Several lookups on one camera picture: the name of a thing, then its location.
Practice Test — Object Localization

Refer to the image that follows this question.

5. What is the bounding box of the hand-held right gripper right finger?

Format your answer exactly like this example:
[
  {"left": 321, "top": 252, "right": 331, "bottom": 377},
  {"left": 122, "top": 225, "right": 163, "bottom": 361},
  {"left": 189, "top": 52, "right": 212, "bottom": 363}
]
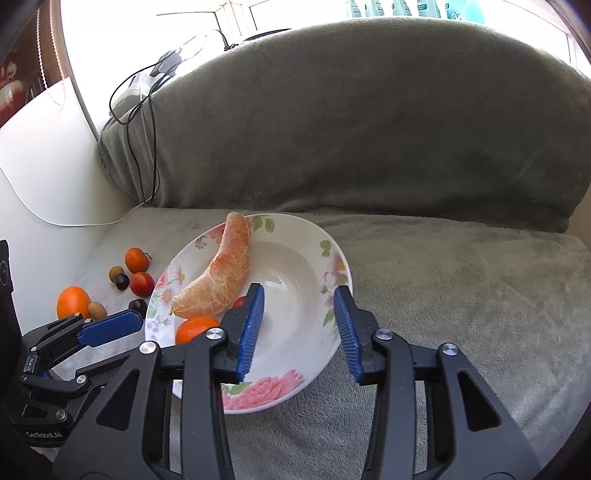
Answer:
[{"left": 333, "top": 285, "right": 541, "bottom": 480}]

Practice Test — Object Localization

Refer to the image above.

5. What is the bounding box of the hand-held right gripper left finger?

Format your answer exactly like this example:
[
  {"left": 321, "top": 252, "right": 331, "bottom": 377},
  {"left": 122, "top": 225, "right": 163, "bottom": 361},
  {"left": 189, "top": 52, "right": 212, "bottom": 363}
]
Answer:
[{"left": 53, "top": 282, "right": 266, "bottom": 480}]

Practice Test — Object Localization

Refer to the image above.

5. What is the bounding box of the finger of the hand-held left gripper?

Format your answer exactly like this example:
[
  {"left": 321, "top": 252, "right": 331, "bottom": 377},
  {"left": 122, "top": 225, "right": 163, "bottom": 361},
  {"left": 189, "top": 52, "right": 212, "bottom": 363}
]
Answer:
[
  {"left": 23, "top": 310, "right": 144, "bottom": 371},
  {"left": 21, "top": 373, "right": 92, "bottom": 394}
]

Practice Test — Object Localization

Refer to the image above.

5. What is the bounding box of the tangerine with stem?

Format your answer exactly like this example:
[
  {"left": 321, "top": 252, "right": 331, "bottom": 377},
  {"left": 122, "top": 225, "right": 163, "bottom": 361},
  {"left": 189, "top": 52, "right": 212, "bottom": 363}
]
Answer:
[{"left": 124, "top": 247, "right": 153, "bottom": 273}]

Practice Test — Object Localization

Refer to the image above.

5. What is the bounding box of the white floral plate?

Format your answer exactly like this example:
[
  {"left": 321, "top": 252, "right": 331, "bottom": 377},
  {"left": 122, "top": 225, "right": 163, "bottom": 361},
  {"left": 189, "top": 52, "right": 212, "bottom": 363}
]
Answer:
[{"left": 144, "top": 213, "right": 354, "bottom": 413}]

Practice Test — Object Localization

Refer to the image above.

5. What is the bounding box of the large orange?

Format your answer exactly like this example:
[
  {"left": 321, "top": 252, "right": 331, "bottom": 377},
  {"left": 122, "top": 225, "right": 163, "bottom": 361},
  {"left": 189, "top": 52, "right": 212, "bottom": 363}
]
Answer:
[{"left": 57, "top": 285, "right": 92, "bottom": 320}]

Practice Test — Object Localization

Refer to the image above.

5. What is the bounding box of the large red cherry tomato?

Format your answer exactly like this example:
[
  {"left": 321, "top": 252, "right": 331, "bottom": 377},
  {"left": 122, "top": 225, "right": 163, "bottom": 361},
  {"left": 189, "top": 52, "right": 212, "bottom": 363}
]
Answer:
[{"left": 130, "top": 272, "right": 155, "bottom": 297}]

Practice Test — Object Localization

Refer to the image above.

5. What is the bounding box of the stemless tangerine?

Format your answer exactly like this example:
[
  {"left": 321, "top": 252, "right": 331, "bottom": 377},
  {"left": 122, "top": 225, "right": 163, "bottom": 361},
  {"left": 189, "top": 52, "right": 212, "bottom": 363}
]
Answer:
[{"left": 175, "top": 315, "right": 220, "bottom": 346}]

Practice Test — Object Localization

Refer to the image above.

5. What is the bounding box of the peeled pomelo segment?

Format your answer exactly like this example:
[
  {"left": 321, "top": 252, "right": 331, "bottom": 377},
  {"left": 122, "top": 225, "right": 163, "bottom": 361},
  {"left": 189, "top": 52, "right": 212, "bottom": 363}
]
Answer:
[{"left": 172, "top": 211, "right": 252, "bottom": 320}]

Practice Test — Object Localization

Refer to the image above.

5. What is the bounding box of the white power adapter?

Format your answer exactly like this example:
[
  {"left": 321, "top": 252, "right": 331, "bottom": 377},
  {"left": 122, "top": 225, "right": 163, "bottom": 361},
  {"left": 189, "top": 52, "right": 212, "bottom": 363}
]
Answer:
[{"left": 115, "top": 73, "right": 158, "bottom": 110}]

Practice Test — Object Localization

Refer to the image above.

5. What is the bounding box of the red decoration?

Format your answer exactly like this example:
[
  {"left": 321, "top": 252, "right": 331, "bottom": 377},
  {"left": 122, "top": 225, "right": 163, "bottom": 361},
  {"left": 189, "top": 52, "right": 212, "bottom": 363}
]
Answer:
[{"left": 0, "top": 60, "right": 29, "bottom": 126}]

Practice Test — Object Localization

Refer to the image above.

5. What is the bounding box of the row of teal bottles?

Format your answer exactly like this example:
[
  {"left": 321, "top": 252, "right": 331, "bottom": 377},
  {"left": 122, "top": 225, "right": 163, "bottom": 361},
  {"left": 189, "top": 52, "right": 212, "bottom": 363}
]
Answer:
[{"left": 344, "top": 0, "right": 485, "bottom": 21}]

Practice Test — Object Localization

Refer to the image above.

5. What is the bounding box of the white cable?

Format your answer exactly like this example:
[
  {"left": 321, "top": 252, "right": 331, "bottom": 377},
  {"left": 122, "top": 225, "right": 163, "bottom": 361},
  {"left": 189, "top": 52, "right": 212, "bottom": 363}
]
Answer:
[{"left": 0, "top": 92, "right": 162, "bottom": 228}]

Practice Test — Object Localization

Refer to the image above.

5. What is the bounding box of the black cable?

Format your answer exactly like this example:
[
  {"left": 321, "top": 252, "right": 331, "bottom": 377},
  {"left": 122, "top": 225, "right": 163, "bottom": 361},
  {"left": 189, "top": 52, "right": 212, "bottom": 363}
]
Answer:
[{"left": 108, "top": 11, "right": 296, "bottom": 206}]

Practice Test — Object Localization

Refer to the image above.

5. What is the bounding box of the white beaded cord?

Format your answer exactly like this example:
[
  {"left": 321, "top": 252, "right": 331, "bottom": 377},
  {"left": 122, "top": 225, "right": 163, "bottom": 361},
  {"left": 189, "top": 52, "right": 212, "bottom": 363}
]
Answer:
[{"left": 46, "top": 0, "right": 66, "bottom": 108}]

